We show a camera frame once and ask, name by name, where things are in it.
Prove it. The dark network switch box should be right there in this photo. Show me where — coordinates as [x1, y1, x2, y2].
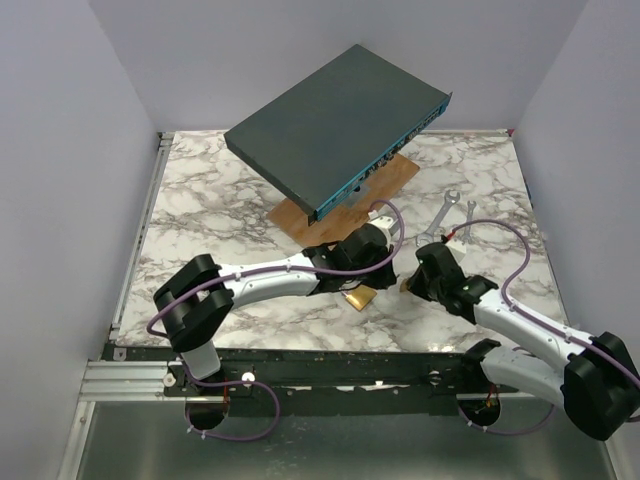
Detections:
[224, 45, 451, 223]

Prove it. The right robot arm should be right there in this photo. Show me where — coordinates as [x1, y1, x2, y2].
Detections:
[406, 242, 639, 441]

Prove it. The small silver wrench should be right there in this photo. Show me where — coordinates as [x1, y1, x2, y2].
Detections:
[460, 200, 477, 245]

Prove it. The wooden board stand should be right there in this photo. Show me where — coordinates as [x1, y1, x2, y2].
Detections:
[267, 154, 420, 247]

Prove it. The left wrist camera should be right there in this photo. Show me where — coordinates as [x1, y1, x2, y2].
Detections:
[368, 210, 400, 243]

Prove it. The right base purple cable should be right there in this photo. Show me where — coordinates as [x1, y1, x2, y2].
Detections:
[457, 399, 558, 436]

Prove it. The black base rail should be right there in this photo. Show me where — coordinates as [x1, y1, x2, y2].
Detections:
[82, 349, 524, 423]

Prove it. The large brass padlock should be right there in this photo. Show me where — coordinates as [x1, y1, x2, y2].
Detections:
[343, 285, 377, 311]

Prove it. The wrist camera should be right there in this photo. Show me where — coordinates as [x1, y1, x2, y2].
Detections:
[368, 210, 400, 243]
[441, 232, 467, 263]

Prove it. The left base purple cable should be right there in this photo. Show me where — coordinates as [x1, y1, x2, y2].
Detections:
[185, 379, 281, 443]

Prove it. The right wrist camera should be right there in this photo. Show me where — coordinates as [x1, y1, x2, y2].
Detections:
[441, 232, 467, 263]

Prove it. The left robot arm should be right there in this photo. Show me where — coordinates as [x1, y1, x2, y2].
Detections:
[153, 216, 401, 395]

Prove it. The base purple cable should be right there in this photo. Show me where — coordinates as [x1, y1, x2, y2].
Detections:
[185, 379, 281, 443]
[457, 399, 558, 436]

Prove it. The large silver wrench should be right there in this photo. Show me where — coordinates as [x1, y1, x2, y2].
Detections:
[416, 190, 461, 248]

